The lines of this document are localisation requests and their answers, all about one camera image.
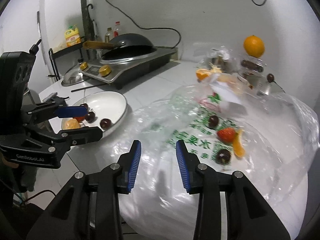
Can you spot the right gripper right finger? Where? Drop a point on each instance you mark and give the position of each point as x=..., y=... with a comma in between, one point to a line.
x=188, y=163

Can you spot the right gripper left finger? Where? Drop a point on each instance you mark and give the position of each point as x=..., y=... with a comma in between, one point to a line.
x=129, y=163

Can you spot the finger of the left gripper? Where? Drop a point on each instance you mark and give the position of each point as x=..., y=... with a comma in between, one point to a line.
x=75, y=136
x=67, y=111

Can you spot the peeled mandarin half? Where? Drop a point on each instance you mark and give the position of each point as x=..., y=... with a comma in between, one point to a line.
x=71, y=124

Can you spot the strawberry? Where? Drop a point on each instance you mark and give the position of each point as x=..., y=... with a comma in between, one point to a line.
x=227, y=135
x=80, y=119

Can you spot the dark cherry with stem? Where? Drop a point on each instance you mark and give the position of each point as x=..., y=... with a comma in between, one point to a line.
x=90, y=117

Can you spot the mandarin segment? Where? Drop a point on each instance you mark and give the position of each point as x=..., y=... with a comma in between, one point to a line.
x=238, y=148

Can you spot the dark cherry back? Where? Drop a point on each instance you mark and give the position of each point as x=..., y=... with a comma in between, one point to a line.
x=213, y=121

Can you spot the steel pot lid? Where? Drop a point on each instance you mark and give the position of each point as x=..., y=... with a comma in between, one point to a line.
x=73, y=76

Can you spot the white round plate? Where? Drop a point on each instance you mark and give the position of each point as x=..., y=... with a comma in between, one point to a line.
x=105, y=105

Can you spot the black metal rack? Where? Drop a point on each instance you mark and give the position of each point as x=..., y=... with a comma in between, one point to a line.
x=62, y=54

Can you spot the black chopstick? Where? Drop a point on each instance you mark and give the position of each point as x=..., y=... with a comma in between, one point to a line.
x=88, y=87

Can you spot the steel induction cooker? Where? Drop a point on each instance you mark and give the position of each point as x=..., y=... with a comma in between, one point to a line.
x=120, y=72

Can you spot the yellow detergent bottle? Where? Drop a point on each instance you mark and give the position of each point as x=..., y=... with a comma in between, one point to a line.
x=72, y=36

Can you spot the black umbrella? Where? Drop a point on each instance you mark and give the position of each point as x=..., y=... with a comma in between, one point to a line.
x=92, y=24

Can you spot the clear printed plastic bag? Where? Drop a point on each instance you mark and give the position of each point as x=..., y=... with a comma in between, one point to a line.
x=271, y=139

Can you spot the dark oil bottle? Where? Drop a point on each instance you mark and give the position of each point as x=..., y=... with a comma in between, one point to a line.
x=109, y=35

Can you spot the red cap sauce bottle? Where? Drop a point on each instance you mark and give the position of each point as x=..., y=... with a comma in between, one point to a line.
x=117, y=29

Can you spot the black wok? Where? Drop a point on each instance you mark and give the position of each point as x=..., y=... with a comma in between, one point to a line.
x=122, y=46

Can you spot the half peeled orange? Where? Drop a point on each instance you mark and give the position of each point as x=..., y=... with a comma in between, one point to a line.
x=202, y=73

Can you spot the steel lid with knob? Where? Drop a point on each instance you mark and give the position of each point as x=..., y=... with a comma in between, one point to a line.
x=267, y=85

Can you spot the steel cup in bag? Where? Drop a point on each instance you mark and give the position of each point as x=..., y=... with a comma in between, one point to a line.
x=215, y=55

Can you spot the clear box of dates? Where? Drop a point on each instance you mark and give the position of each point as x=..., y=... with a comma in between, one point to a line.
x=250, y=66

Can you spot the whole orange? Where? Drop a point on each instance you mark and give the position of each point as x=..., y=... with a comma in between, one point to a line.
x=254, y=46

